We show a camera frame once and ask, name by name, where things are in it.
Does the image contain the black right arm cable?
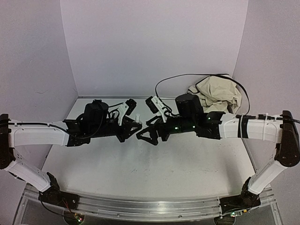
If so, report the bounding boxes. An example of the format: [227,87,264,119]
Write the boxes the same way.
[155,74,251,113]

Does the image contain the aluminium table edge rail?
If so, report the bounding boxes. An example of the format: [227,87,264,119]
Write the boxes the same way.
[77,96,176,100]

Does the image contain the small circuit board left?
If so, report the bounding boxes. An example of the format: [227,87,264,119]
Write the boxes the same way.
[68,213,84,223]

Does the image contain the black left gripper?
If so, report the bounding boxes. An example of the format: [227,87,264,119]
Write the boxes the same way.
[91,118,143,143]

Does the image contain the beige jacket cloth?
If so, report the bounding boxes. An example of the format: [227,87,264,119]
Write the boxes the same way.
[187,75,242,113]

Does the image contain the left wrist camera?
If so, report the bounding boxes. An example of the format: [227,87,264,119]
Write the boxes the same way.
[117,99,137,126]

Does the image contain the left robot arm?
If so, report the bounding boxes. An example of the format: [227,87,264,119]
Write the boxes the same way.
[0,99,142,210]

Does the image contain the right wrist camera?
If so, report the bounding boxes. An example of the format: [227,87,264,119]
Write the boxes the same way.
[145,96,173,126]

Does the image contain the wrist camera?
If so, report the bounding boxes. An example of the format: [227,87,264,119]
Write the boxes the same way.
[117,99,137,126]
[145,96,173,126]

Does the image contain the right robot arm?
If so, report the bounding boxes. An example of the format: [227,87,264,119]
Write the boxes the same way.
[136,93,300,213]

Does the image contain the clear nail polish bottle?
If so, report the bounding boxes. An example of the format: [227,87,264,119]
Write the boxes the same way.
[135,114,143,124]

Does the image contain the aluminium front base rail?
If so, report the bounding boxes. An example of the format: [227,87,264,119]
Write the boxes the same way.
[24,185,278,222]

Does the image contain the small circuit board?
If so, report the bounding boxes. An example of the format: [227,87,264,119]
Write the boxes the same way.
[68,213,84,223]
[230,210,248,218]

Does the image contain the small circuit board right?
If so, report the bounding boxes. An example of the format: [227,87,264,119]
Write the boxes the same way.
[230,210,248,218]

